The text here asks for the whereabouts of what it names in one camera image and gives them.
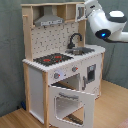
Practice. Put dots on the black toy faucet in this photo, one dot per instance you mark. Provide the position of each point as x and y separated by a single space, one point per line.
74 40

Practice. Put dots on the white oven door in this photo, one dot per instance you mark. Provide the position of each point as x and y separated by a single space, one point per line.
63 102

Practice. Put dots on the grey range hood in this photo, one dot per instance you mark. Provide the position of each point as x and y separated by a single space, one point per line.
48 18

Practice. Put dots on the grey toy sink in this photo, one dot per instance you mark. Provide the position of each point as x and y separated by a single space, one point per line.
79 51

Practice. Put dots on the white cupboard door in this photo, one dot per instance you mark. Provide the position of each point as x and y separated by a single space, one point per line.
91 71

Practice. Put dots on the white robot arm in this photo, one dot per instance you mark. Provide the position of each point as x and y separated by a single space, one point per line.
106 26

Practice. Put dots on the right red stove knob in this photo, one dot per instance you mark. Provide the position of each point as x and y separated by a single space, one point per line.
74 69

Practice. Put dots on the wooden toy kitchen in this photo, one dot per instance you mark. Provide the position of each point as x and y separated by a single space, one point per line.
46 40

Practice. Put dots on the black toy stovetop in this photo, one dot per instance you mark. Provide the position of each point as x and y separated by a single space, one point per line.
52 59

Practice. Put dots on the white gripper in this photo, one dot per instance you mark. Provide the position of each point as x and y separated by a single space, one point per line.
91 6

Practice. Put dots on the red stove knob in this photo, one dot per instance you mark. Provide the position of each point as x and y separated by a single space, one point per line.
56 75
74 69

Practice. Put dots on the left red stove knob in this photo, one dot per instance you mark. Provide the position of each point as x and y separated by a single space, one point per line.
56 75

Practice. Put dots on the white toy microwave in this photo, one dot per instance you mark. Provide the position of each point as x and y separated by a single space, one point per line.
80 12

